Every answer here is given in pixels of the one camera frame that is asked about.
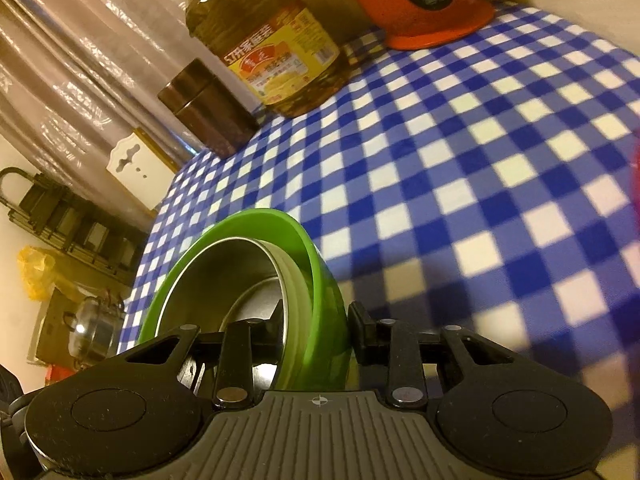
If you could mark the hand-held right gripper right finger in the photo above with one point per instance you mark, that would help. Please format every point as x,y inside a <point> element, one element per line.
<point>358,331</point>

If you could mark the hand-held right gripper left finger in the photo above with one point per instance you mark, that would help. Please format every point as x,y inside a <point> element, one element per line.
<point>237,360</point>

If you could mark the green plastic bowl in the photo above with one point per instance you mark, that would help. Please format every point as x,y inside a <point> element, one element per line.
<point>327,300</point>

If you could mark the white plastic bowl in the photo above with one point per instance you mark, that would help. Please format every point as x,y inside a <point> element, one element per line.
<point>296,320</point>

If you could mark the stainless steel bowl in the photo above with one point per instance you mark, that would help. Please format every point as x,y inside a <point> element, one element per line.
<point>225,270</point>

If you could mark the stainless steel tiered container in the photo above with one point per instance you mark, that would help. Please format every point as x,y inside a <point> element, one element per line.
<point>95,332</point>

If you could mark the yellow plastic bag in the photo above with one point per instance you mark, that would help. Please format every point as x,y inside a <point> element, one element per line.
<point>37,272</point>

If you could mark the blue white checked tablecloth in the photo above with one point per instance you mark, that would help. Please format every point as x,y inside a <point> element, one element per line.
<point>475,185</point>

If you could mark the white chair back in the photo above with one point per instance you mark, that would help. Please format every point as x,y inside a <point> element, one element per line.
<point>137,167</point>

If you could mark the brown cylindrical canister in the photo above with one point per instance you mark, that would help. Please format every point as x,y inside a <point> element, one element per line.
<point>210,110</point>

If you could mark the large cooking oil bottle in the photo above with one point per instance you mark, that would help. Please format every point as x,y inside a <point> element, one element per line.
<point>270,45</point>

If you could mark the red electric pressure cooker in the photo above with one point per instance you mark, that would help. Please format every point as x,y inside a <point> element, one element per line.
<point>425,5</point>

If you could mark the sheer shiny curtain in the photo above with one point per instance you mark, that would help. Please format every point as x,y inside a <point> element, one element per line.
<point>75,60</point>

